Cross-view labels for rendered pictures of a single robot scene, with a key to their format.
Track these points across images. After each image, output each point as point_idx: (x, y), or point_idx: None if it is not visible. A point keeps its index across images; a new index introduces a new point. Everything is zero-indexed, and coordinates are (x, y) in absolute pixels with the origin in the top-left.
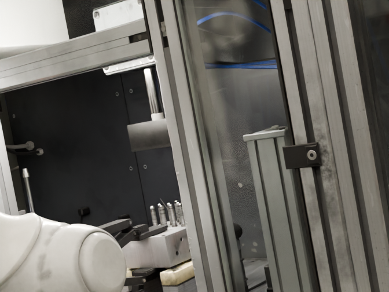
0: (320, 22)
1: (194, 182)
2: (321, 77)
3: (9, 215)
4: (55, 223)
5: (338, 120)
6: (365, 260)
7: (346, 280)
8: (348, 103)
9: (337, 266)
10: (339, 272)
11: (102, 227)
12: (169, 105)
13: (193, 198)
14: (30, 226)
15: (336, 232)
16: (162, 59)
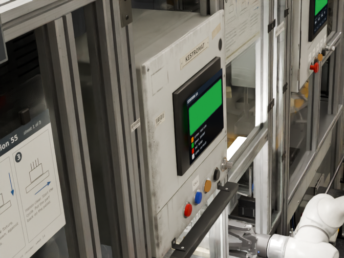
0: (287, 116)
1: (270, 180)
2: (286, 131)
3: (329, 200)
4: (322, 198)
5: (287, 142)
6: (286, 178)
7: (284, 186)
8: (288, 136)
9: (284, 184)
10: (284, 185)
11: (240, 223)
12: (269, 157)
13: (269, 186)
14: (331, 199)
15: (284, 174)
16: (269, 141)
